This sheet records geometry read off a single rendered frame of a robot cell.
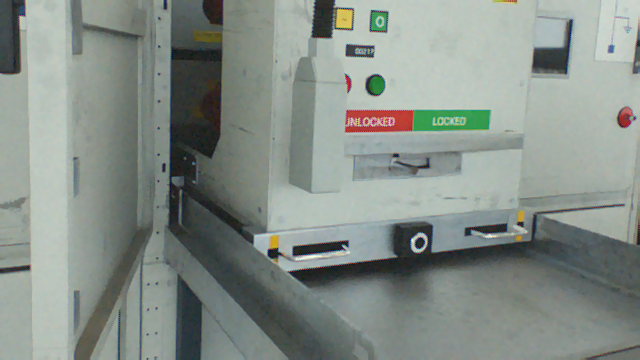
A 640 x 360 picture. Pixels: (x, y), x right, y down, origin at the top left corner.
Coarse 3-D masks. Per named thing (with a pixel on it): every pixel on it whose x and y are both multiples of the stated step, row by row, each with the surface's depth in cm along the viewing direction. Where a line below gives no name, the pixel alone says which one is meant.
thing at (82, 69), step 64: (0, 0) 52; (64, 0) 50; (128, 0) 98; (0, 64) 53; (64, 64) 50; (128, 64) 99; (64, 128) 51; (128, 128) 101; (64, 192) 52; (128, 192) 103; (64, 256) 53; (128, 256) 100; (64, 320) 53
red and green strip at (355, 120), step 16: (352, 112) 92; (368, 112) 93; (384, 112) 94; (400, 112) 96; (416, 112) 97; (432, 112) 99; (448, 112) 100; (464, 112) 102; (480, 112) 103; (352, 128) 92; (368, 128) 93; (384, 128) 95; (400, 128) 96; (416, 128) 98; (432, 128) 99; (448, 128) 101; (464, 128) 102; (480, 128) 104
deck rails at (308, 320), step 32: (192, 224) 111; (224, 224) 95; (544, 224) 109; (224, 256) 95; (256, 256) 83; (544, 256) 107; (576, 256) 103; (608, 256) 98; (256, 288) 83; (288, 288) 74; (288, 320) 74; (320, 320) 67; (320, 352) 67; (352, 352) 61
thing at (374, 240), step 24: (432, 216) 101; (456, 216) 103; (480, 216) 105; (504, 216) 107; (528, 216) 110; (264, 240) 87; (312, 240) 91; (336, 240) 92; (360, 240) 94; (384, 240) 96; (456, 240) 103; (480, 240) 106; (504, 240) 108; (528, 240) 111; (312, 264) 91; (336, 264) 93
